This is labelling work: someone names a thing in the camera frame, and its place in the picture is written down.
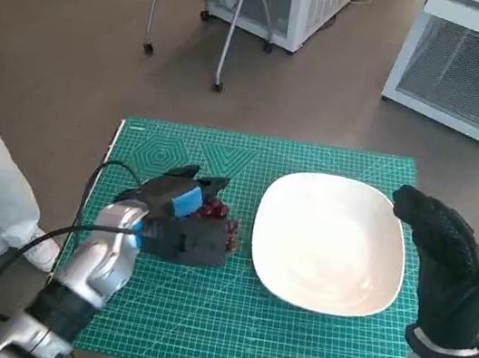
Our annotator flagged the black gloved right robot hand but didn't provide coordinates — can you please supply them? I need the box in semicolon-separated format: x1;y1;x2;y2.
367;182;479;356

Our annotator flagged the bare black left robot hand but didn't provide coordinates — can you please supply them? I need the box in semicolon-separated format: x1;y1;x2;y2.
128;154;234;233

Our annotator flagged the purple toy grape bunch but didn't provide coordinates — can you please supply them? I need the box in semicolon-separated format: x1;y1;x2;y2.
190;196;246;256

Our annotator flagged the white square plate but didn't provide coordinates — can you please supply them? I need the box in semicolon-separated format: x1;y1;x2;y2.
240;163;419;327

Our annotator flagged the green cutting mat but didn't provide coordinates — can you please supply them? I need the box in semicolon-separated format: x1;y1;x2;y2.
70;107;444;358

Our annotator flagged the white cabinet with mesh front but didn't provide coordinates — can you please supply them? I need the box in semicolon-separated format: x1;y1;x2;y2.
374;0;479;154

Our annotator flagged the white cabinet on wheels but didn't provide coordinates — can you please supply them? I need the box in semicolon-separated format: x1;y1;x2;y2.
196;0;372;70

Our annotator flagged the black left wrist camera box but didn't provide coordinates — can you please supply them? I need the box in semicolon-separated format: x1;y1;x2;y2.
138;205;236;274

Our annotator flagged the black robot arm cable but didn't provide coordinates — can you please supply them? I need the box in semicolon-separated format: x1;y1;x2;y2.
0;140;153;340

